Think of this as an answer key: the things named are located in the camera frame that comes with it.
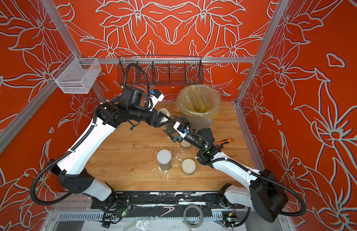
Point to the clear tape roll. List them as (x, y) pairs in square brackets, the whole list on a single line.
[(193, 216)]

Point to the glass jar beige lid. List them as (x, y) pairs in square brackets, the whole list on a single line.
[(185, 144), (188, 166)]

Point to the glass jar beige lid front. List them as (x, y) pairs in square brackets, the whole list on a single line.
[(188, 166)]

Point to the translucent ribbed trash bin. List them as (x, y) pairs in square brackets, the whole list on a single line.
[(200, 121)]

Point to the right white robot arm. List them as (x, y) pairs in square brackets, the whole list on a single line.
[(264, 194)]

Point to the glass jar beige lid back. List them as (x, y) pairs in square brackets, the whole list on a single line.
[(185, 144)]

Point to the clear plastic wall basket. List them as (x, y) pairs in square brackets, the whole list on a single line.
[(76, 75)]

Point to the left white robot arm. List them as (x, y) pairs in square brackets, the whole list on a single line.
[(71, 171)]

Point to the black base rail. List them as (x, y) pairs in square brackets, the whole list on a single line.
[(207, 199)]

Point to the clear glass jar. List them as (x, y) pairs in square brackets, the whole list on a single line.
[(169, 125)]

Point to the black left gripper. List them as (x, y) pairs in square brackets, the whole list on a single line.
[(153, 122)]

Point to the glass jar patterned lid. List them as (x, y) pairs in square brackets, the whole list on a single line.
[(164, 158)]

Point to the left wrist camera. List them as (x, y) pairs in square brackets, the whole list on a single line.
[(137, 98)]

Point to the black wire wall basket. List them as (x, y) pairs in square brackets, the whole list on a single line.
[(160, 70)]

